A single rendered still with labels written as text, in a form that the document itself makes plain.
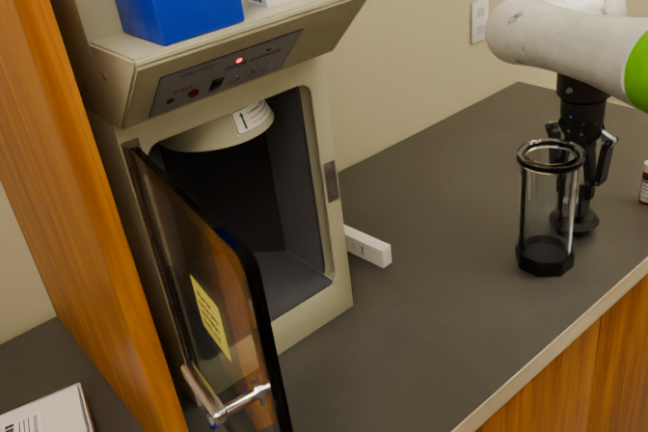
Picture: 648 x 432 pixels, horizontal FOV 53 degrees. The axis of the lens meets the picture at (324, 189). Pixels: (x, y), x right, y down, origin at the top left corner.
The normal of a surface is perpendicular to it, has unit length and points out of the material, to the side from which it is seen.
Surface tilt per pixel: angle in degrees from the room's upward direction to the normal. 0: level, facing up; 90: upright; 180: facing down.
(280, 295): 0
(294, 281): 0
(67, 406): 0
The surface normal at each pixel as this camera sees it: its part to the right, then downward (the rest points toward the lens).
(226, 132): 0.27, 0.04
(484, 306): -0.12, -0.86
